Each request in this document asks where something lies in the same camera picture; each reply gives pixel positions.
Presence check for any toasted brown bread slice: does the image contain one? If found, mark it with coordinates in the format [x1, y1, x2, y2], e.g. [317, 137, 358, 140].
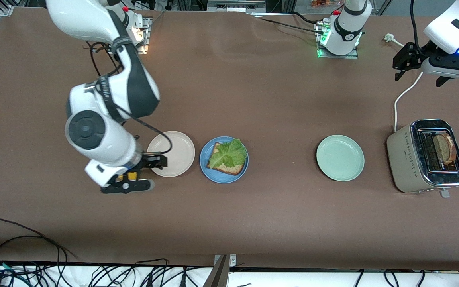
[207, 142, 248, 176]
[433, 132, 458, 165]

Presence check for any metal table edge bracket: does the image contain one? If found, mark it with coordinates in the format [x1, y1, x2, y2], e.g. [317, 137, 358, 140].
[204, 254, 237, 287]

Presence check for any beige chrome toaster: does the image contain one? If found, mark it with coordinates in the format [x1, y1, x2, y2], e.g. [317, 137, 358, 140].
[386, 119, 459, 199]

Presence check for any white toaster power cable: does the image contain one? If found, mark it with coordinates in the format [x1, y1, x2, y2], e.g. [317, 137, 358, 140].
[384, 33, 424, 133]

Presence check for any arched black cable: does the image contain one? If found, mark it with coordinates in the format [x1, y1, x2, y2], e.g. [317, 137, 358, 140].
[132, 258, 170, 279]

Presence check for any mint green round plate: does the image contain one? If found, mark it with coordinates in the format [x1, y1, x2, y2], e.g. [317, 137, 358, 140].
[316, 135, 365, 182]

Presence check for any looped thin black cable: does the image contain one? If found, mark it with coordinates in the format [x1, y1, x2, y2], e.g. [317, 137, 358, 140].
[384, 269, 400, 287]

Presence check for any blue round plate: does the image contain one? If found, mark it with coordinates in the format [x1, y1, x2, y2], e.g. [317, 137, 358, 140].
[200, 136, 249, 184]

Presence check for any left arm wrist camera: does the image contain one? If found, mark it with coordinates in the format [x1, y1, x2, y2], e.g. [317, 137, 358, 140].
[420, 56, 459, 79]

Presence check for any black cable on table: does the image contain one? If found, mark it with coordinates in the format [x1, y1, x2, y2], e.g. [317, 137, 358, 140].
[249, 11, 328, 35]

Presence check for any beige round plate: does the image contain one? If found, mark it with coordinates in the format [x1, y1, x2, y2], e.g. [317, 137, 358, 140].
[146, 131, 196, 177]

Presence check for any teal cable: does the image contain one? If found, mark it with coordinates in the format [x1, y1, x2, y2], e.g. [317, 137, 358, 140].
[0, 259, 31, 286]

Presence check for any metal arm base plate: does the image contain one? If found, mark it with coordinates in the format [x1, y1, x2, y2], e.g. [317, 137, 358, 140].
[316, 21, 359, 59]
[134, 17, 153, 55]

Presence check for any green lettuce leaf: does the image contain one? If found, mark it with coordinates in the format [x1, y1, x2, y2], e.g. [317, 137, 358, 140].
[208, 138, 248, 169]

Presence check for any grey metal box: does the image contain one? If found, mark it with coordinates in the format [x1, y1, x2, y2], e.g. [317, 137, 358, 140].
[207, 0, 266, 12]

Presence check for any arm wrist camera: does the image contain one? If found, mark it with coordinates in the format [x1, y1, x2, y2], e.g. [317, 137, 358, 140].
[101, 179, 155, 195]
[420, 56, 459, 79]

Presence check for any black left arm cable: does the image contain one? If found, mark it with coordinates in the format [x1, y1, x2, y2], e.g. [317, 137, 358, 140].
[410, 0, 433, 54]

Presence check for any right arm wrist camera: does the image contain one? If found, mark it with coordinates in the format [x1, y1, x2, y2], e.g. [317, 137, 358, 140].
[101, 179, 155, 195]

